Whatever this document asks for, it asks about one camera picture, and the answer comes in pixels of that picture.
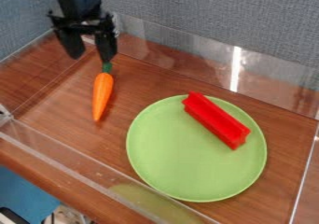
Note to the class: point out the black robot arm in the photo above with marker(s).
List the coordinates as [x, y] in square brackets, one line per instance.
[76, 9]

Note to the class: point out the green plate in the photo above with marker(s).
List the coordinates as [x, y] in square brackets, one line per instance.
[183, 161]

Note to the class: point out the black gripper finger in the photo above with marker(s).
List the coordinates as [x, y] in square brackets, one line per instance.
[107, 46]
[72, 43]

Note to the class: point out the clear acrylic enclosure wall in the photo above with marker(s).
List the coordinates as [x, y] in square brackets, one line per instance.
[72, 156]

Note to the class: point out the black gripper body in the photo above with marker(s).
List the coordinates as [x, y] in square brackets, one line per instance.
[99, 24]

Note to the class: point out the red toy block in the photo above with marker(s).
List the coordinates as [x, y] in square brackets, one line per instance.
[225, 127]

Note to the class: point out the orange toy carrot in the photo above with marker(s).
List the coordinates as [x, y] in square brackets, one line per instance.
[103, 86]

